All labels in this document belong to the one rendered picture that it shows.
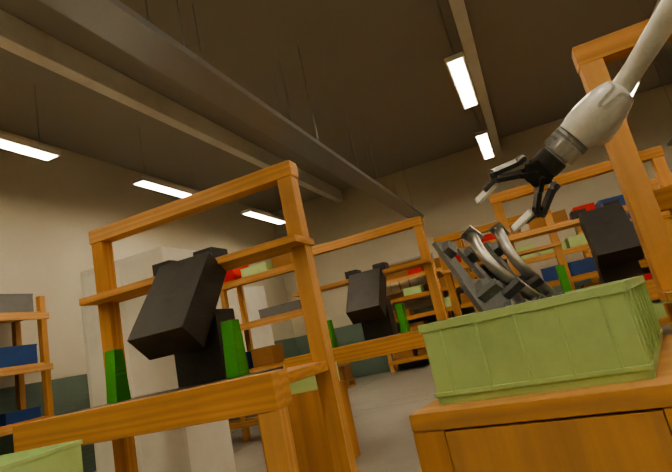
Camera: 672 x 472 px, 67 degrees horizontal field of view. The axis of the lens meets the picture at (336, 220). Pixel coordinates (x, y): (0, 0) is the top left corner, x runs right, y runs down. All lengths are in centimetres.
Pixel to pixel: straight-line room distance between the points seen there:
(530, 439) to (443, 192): 1133
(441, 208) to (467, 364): 1114
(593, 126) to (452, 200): 1090
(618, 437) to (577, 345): 16
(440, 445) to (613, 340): 38
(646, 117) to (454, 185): 417
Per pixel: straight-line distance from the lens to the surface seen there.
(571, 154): 136
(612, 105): 136
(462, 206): 1214
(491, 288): 119
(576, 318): 106
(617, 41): 249
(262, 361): 677
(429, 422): 111
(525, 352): 108
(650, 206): 231
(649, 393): 100
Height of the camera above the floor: 97
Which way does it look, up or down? 13 degrees up
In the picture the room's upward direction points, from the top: 12 degrees counter-clockwise
